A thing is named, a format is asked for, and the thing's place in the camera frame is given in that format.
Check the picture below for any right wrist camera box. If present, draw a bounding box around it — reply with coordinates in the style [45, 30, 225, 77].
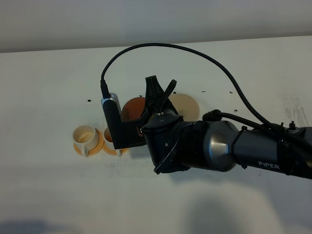
[101, 93, 129, 149]

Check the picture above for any right white teacup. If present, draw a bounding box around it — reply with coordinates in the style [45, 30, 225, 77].
[103, 128, 113, 142]

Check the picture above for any brown clay teapot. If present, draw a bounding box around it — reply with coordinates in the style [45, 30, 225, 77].
[121, 97, 145, 122]

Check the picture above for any left white teacup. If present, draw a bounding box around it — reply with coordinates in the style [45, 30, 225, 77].
[72, 124, 99, 156]

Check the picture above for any right orange saucer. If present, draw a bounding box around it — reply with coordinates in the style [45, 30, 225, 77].
[102, 140, 129, 156]

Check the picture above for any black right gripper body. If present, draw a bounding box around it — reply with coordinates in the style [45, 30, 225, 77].
[119, 107, 195, 174]

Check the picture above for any white teacup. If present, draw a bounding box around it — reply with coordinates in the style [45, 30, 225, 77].
[72, 124, 99, 156]
[103, 128, 113, 142]

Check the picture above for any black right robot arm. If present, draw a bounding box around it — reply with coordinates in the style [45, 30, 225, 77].
[114, 77, 312, 178]

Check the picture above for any orange saucer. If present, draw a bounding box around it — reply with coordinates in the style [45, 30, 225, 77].
[102, 140, 129, 156]
[73, 129, 104, 157]

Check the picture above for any beige round teapot coaster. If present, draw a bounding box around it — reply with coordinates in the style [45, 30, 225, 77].
[169, 94, 200, 121]

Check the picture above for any left orange saucer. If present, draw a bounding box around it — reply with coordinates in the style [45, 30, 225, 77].
[73, 129, 104, 157]

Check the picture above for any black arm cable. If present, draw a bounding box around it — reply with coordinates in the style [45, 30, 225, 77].
[100, 42, 312, 169]

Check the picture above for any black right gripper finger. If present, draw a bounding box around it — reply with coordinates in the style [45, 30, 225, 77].
[143, 76, 178, 117]

